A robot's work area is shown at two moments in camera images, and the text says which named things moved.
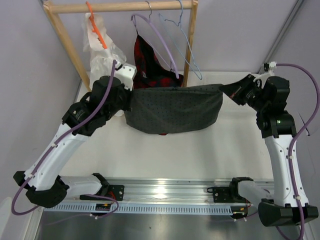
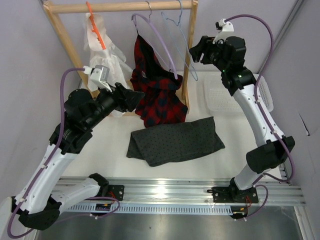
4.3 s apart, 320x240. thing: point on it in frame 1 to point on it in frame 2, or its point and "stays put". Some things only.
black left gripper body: [124, 101] stays put
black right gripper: [236, 91] to [205, 46]
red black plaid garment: [151, 72] stays put
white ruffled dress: [101, 60] stays put
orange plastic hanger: [95, 28] stays put
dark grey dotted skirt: [174, 109] to [161, 143]
